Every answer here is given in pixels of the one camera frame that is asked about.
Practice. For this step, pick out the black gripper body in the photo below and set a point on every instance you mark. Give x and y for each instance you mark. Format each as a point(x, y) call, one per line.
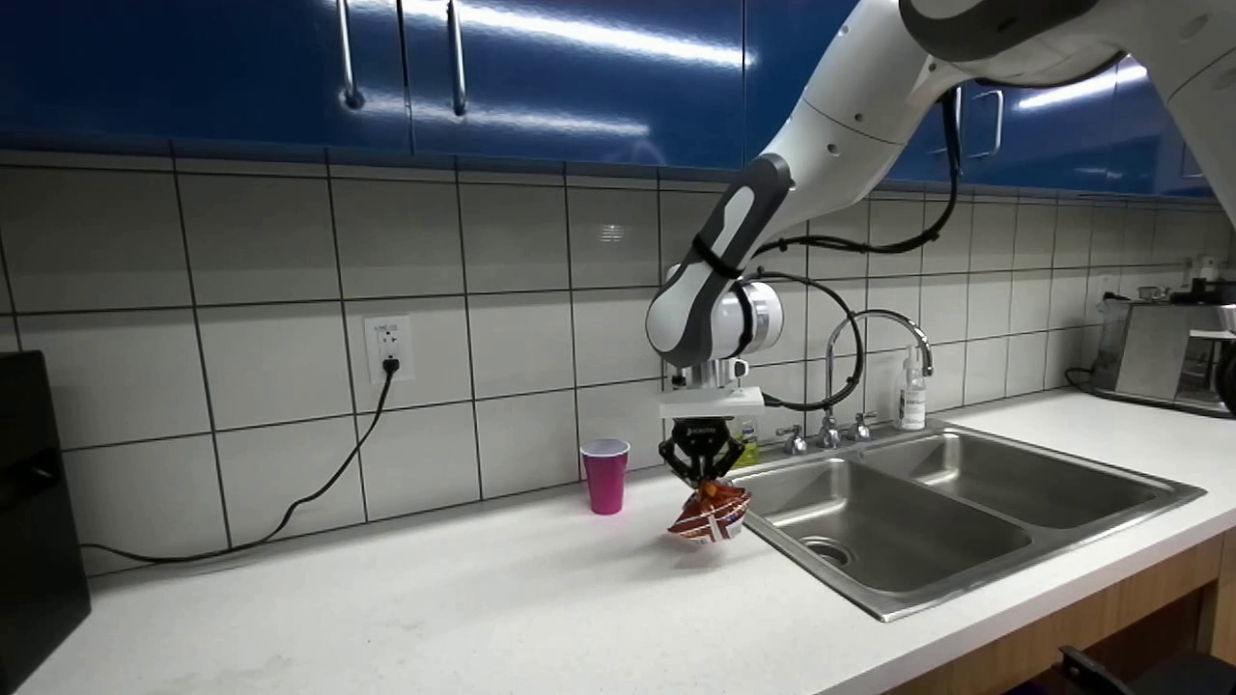
point(699, 443)

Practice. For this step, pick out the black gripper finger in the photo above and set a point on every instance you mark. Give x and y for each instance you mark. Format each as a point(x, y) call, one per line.
point(718, 468)
point(681, 473)

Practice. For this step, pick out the red chip packet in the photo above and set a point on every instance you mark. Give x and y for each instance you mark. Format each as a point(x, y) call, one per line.
point(712, 512)

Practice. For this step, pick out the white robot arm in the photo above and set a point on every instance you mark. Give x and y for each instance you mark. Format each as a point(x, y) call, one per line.
point(861, 105)

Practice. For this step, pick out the stainless steel double sink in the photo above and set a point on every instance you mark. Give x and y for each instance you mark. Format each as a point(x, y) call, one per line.
point(919, 519)

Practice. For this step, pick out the pink plastic cup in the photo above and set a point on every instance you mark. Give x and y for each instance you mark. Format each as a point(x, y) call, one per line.
point(602, 468)

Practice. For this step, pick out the chrome faucet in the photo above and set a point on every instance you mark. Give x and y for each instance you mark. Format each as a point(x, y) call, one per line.
point(842, 373)

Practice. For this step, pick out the clear hand soap bottle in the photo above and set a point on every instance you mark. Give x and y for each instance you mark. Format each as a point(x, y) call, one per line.
point(911, 401)

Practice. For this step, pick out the blue upper cabinets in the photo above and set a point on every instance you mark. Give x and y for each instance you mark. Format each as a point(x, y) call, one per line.
point(681, 86)

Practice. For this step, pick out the silver coffee machine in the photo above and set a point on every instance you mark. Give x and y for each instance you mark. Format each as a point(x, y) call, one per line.
point(1173, 352)

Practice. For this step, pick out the black appliance on counter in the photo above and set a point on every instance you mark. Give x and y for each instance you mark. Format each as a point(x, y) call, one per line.
point(42, 594)

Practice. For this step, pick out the white wall outlet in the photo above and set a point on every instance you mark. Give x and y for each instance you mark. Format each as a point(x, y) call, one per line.
point(387, 344)

